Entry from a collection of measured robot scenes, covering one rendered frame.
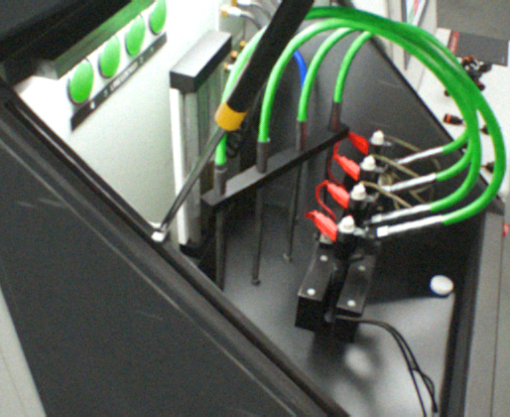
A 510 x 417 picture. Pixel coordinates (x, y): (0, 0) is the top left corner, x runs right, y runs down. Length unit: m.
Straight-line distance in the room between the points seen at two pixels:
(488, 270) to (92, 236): 0.75
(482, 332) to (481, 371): 0.08
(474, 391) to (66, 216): 0.63
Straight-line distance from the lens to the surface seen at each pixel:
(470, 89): 0.75
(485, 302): 1.07
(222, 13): 1.01
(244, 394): 0.64
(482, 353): 1.00
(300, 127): 1.01
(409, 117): 1.15
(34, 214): 0.58
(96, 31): 0.63
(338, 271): 0.96
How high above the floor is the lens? 1.70
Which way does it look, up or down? 41 degrees down
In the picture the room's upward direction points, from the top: 2 degrees clockwise
